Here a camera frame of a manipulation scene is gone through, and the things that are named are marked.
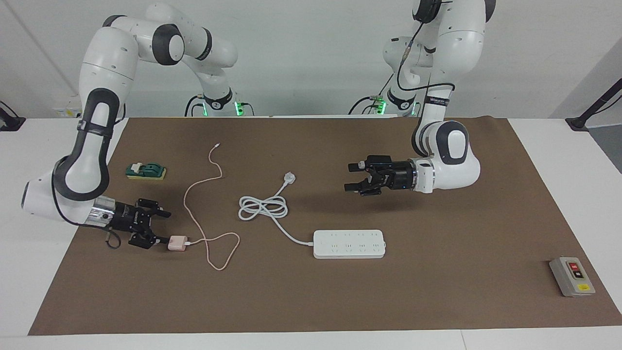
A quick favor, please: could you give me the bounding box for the green knife switch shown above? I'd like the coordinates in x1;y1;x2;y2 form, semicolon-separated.
125;162;167;181

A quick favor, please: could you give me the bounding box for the grey on-off switch box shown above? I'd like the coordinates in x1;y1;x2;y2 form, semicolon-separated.
549;256;596;298

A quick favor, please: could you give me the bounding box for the brown table mat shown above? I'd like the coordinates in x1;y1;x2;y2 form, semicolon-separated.
28;116;622;336

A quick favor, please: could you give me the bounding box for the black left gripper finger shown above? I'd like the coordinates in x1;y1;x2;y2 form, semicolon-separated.
344;176;384;196
348;156;393;176

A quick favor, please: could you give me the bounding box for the white power strip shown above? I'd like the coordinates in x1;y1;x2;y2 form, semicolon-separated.
313;229;387;260

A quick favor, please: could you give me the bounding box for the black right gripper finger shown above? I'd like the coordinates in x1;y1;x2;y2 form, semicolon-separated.
136;198;172;218
128;231;171;250

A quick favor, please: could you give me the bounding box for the white power strip cord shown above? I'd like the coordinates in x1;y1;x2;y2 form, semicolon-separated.
238;171;315;246

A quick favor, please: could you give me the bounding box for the black clamp stand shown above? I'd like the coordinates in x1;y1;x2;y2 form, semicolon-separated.
0;101;26;132
565;78;622;132

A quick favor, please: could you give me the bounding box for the black right arm base cable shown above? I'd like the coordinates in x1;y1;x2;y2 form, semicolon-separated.
185;95;205;117

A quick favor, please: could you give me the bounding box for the pink charging cable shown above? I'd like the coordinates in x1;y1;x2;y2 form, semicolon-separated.
183;143;241;271

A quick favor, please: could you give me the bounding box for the black left arm base cable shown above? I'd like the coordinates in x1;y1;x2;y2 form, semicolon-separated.
347;73;389;116

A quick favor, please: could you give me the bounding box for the black arm base cable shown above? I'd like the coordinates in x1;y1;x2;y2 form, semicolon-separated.
347;73;389;116
185;95;205;117

